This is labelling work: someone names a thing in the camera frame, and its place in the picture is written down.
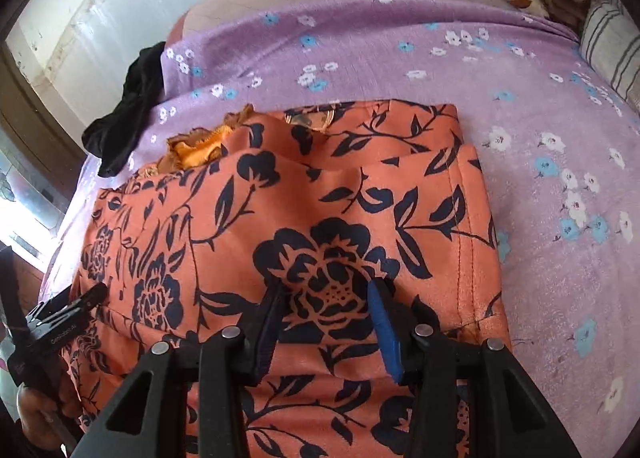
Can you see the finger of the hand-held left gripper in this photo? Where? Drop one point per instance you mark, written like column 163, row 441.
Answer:
column 75, row 305

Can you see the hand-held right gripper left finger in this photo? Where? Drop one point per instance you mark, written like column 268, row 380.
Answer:
column 267, row 333

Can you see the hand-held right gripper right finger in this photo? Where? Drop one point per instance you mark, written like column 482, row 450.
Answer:
column 385, row 333

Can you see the orange floral garment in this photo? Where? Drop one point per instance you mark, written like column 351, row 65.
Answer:
column 350, row 178

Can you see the person's left hand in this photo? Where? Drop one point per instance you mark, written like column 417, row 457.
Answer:
column 32, row 413

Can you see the yellow frilled cloth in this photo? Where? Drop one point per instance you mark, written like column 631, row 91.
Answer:
column 197, row 151

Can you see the black cloth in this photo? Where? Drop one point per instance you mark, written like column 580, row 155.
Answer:
column 130, row 103

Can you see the purple floral bedsheet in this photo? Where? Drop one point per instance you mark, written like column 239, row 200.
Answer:
column 410, row 48

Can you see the striped pillow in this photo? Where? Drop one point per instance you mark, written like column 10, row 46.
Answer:
column 610, row 38

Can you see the wooden door frame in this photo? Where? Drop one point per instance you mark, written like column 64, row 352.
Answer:
column 35, row 113

